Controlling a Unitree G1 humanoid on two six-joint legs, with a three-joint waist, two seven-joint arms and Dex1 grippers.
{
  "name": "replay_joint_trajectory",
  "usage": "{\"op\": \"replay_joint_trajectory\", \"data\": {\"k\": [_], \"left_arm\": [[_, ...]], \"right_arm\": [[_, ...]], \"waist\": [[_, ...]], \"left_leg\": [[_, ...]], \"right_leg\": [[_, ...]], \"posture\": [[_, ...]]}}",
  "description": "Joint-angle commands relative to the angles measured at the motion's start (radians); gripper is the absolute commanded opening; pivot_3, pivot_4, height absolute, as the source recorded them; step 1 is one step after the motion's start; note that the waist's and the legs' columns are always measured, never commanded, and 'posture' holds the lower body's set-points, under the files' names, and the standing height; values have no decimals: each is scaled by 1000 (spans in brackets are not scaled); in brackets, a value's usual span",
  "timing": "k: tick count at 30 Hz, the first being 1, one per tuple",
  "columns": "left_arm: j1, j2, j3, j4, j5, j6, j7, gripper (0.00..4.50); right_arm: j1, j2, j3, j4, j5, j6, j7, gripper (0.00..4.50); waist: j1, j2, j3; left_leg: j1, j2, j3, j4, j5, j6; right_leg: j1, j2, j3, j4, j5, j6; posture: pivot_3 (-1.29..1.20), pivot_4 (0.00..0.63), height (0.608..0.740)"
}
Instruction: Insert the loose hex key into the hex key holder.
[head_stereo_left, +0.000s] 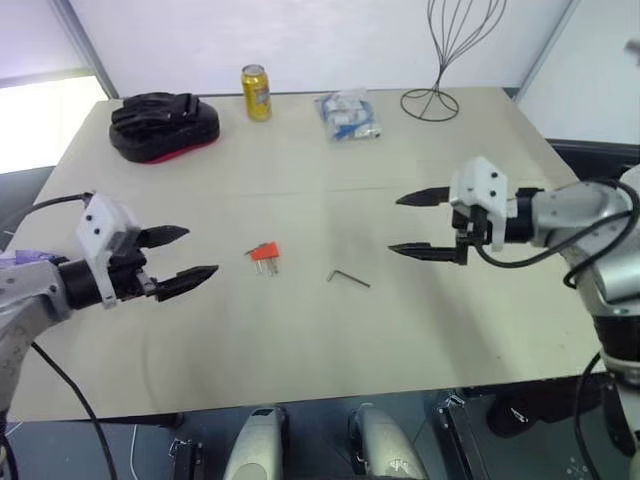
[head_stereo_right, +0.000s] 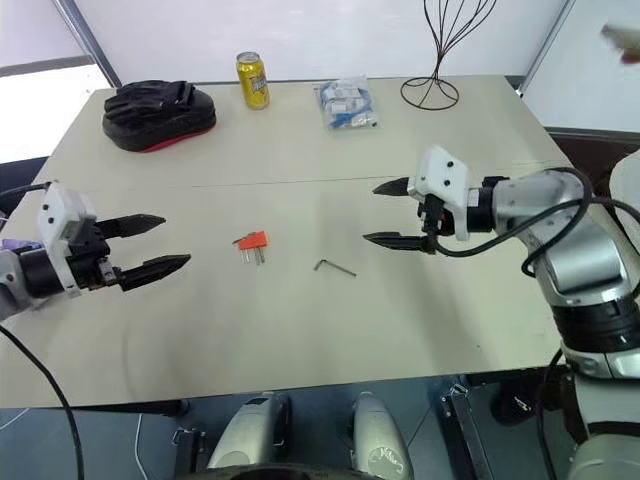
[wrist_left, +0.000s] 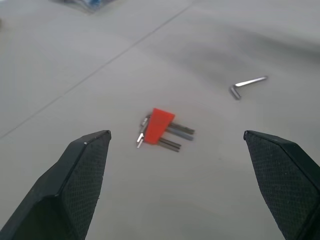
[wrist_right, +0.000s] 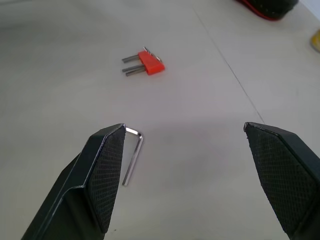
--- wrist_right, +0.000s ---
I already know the red hex key holder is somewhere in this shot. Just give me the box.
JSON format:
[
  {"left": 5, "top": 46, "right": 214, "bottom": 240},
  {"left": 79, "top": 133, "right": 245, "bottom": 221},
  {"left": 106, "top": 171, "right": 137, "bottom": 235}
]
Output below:
[{"left": 137, "top": 50, "right": 166, "bottom": 76}]

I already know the black and red object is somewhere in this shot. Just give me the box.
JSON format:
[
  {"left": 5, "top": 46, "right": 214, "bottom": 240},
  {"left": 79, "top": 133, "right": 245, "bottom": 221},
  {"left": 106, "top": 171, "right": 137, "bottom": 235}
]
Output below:
[{"left": 234, "top": 0, "right": 300, "bottom": 22}]

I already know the yellow object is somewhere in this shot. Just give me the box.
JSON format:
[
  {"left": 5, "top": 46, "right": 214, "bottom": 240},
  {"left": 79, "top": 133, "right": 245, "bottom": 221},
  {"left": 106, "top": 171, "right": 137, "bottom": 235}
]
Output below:
[{"left": 309, "top": 29, "right": 320, "bottom": 53}]

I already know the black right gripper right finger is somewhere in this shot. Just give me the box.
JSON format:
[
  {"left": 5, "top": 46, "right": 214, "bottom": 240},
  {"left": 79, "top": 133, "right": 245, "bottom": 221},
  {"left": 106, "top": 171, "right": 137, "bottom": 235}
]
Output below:
[{"left": 243, "top": 121, "right": 320, "bottom": 240}]

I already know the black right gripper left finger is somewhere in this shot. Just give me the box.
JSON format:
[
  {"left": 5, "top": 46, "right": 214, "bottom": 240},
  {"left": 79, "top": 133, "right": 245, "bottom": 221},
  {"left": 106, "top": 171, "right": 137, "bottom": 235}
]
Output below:
[{"left": 20, "top": 123, "right": 127, "bottom": 240}]

